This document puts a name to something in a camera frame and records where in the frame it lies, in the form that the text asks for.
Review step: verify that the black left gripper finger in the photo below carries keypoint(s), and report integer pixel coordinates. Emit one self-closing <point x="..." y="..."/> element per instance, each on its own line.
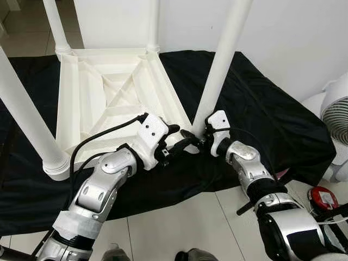
<point x="184" y="145"/>
<point x="173" y="129"/>

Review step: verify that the white plastic children table top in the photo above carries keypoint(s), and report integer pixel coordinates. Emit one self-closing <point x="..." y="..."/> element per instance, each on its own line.
<point x="109" y="92"/>

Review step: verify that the pink plastic piece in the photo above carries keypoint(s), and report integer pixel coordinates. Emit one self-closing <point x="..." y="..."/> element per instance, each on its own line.
<point x="283" y="174"/>

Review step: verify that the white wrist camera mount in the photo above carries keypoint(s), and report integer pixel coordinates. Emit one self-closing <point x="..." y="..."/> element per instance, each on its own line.
<point x="219" y="128"/>
<point x="149" y="136"/>

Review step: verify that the black metal rod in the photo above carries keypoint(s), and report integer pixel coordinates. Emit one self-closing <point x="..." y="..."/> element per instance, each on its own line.
<point x="13" y="253"/>

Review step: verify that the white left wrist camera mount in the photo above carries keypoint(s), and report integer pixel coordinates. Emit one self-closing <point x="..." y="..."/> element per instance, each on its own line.
<point x="149" y="136"/>

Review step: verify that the black equipment case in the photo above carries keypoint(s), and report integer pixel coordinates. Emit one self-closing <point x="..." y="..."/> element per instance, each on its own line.
<point x="337" y="234"/>

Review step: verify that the grey robot right leg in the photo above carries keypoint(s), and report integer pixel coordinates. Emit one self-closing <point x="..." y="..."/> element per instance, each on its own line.
<point x="196" y="255"/>

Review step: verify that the white round floor fan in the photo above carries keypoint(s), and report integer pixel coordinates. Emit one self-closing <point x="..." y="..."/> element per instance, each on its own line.
<point x="334" y="114"/>

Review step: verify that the grey metal pole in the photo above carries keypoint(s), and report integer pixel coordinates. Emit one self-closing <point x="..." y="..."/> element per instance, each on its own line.
<point x="246" y="209"/>

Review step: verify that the grey robot left leg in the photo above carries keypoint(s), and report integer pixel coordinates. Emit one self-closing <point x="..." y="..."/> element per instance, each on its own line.
<point x="115" y="254"/>

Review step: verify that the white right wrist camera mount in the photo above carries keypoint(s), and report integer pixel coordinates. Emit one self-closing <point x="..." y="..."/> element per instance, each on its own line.
<point x="219" y="128"/>

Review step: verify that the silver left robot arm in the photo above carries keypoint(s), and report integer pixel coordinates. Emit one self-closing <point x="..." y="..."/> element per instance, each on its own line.
<point x="98" y="190"/>

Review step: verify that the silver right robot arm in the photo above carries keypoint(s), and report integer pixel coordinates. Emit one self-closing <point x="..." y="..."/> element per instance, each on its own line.
<point x="250" y="163"/>

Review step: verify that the black cloth table cover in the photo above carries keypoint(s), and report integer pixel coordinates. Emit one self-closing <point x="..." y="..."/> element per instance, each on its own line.
<point x="272" y="109"/>

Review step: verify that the grey robot leg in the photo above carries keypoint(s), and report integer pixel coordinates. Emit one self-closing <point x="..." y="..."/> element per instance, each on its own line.
<point x="115" y="254"/>
<point x="196" y="255"/>

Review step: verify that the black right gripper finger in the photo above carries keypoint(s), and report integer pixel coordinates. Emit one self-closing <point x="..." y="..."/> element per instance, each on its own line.
<point x="191" y="136"/>

